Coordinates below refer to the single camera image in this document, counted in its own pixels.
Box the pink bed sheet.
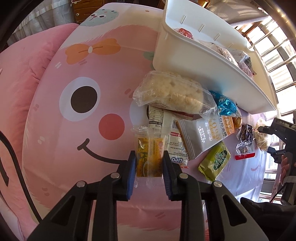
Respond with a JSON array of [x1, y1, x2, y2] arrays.
[[1, 23, 78, 240]]

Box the clear bag pale puffs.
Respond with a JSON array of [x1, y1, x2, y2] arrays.
[[253, 118, 268, 152]]

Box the green snack packet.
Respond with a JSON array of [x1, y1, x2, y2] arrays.
[[198, 141, 231, 182]]

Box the red snack packet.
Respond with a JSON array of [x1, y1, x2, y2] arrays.
[[174, 28, 194, 40]]

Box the white Lipo biscuit packet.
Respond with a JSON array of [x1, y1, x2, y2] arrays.
[[147, 105, 194, 167]]

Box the pink cartoon tablecloth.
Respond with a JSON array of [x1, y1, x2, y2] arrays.
[[22, 2, 276, 241]]

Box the black cable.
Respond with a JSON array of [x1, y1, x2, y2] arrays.
[[0, 131, 43, 220]]

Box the yellow clear snack packet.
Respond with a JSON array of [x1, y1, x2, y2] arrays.
[[132, 126, 170, 189]]

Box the small golden pastry packet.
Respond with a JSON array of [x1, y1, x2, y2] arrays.
[[232, 116, 242, 131]]

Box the person's right hand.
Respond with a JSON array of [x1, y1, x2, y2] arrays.
[[280, 155, 290, 185]]

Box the blue foil snack packet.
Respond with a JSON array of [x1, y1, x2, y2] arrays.
[[210, 90, 241, 117]]

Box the rice puff cake bag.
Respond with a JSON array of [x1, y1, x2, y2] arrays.
[[133, 70, 217, 115]]

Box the orange oats protein bar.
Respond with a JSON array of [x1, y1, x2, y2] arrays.
[[177, 115, 235, 161]]

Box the white plastic storage bin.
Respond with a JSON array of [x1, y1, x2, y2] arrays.
[[153, 1, 277, 114]]

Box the dark dates clear packet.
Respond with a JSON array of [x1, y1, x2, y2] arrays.
[[235, 124, 255, 161]]

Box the large white snack bag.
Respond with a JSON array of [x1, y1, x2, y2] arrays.
[[230, 50, 256, 79]]

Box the clear bag printed label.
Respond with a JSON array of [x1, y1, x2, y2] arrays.
[[199, 40, 238, 67]]

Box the window metal grille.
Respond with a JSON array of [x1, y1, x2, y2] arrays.
[[235, 16, 295, 118]]

